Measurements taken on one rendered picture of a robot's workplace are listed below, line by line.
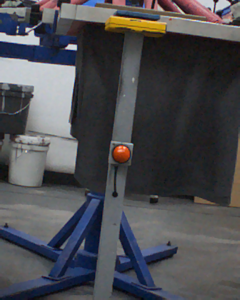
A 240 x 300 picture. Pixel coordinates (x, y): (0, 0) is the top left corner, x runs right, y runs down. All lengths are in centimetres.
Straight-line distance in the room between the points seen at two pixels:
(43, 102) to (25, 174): 65
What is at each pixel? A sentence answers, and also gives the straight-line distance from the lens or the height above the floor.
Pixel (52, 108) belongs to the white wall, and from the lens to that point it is 693.
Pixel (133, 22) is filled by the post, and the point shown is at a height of 94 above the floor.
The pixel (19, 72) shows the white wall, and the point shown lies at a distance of 693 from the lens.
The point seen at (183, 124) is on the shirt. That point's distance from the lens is 233.
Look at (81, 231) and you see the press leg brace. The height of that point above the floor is 23.
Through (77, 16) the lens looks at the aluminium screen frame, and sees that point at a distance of 220.
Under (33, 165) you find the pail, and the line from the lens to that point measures 661.
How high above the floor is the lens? 79
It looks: 3 degrees down
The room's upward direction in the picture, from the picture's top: 7 degrees clockwise
